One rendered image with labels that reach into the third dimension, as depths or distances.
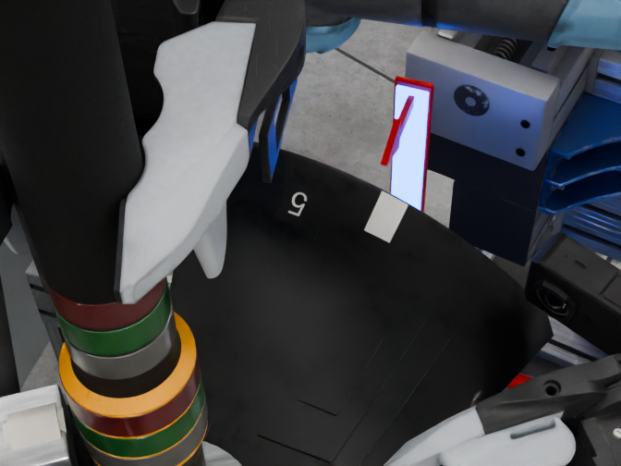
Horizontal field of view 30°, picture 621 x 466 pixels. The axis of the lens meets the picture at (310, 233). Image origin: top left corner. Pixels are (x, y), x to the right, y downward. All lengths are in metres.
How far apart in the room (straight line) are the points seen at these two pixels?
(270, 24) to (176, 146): 0.05
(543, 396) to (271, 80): 0.28
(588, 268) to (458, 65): 0.44
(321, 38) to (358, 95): 1.85
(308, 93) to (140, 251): 2.16
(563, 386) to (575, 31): 0.16
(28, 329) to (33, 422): 1.56
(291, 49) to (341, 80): 2.14
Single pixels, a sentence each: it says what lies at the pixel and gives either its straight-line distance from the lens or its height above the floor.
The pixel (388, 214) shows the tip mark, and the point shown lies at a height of 1.19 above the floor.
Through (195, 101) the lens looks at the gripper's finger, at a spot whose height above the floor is 1.47.
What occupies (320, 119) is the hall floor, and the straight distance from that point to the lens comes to 2.39.
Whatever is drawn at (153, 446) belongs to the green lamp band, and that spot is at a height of 1.36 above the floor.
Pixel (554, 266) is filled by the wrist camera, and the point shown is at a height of 1.20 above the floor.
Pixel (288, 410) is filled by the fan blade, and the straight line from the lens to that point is 0.58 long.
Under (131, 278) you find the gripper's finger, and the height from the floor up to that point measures 1.46.
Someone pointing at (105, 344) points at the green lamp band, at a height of 1.42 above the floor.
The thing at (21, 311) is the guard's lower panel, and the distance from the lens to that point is 1.92.
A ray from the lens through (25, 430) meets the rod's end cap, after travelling 0.39.
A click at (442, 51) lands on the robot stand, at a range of 1.05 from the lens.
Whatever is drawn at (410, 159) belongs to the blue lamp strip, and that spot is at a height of 1.13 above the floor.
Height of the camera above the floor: 1.69
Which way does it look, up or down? 51 degrees down
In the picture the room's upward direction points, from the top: 2 degrees counter-clockwise
